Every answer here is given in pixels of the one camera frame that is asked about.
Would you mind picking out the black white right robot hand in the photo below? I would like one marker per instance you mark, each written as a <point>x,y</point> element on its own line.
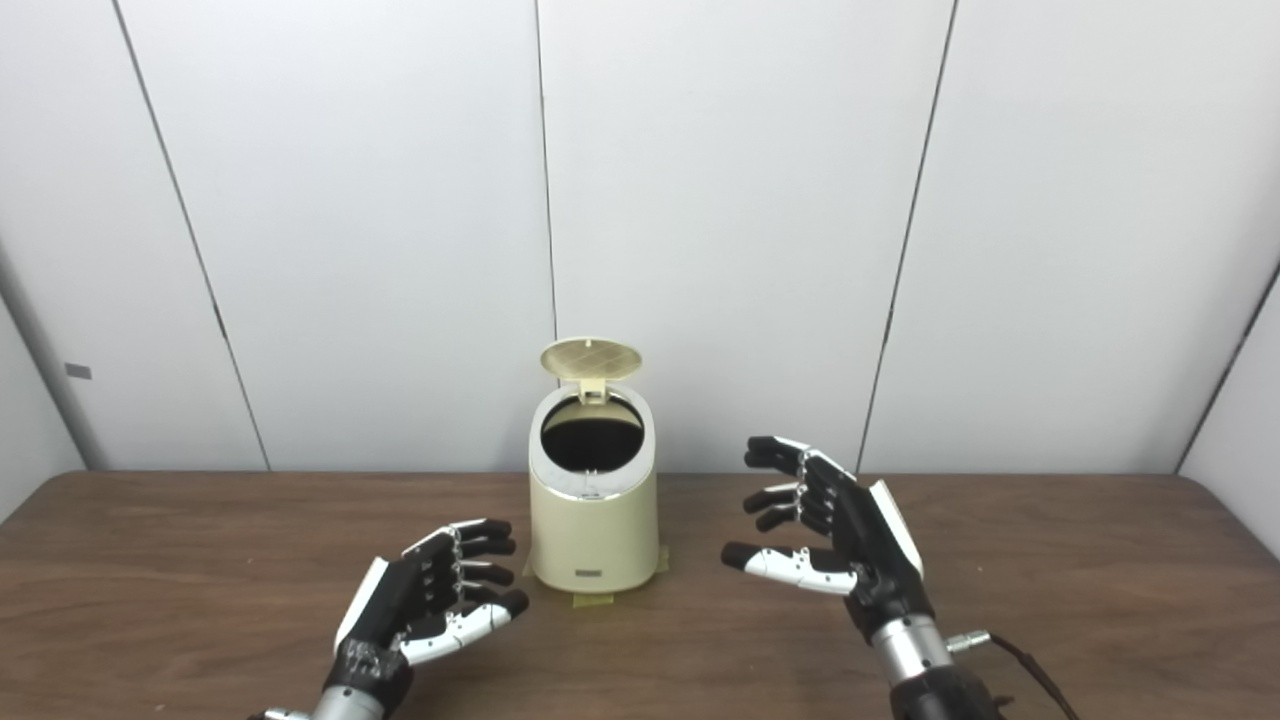
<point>860,540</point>

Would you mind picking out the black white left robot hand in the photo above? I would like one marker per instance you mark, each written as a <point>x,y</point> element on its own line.
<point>400,600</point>

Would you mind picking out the cream-colored cylindrical bin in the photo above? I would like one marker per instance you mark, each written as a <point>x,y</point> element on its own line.
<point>595,530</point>

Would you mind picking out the round cream bin lid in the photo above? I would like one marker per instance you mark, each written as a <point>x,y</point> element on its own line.
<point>590,360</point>

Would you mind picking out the small grey wall label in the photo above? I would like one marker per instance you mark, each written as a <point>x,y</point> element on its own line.
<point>78,371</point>

